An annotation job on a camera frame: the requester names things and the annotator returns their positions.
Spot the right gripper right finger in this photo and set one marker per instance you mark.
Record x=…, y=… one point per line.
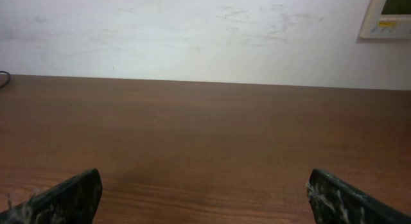
x=333, y=200

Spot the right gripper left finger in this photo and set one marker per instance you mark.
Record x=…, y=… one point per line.
x=74, y=201

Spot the beige wall control panel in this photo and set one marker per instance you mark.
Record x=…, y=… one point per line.
x=386, y=19

